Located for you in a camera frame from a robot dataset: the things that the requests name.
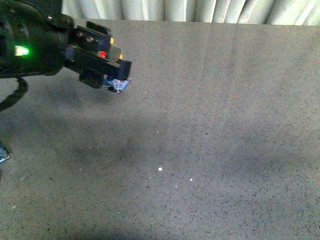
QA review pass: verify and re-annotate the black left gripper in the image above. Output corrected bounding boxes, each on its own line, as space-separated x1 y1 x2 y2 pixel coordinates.
65 21 120 89

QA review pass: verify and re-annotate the yellow mushroom push button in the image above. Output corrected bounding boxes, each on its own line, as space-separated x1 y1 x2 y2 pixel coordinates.
99 37 132 94

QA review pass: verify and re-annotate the white pleated curtain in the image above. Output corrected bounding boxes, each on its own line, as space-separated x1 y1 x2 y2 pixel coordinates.
62 0 320 26

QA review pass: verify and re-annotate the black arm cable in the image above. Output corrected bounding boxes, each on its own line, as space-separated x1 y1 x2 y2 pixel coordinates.
0 76 29 112

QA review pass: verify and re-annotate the red mushroom push button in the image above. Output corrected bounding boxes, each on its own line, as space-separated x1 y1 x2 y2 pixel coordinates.
0 143 11 163

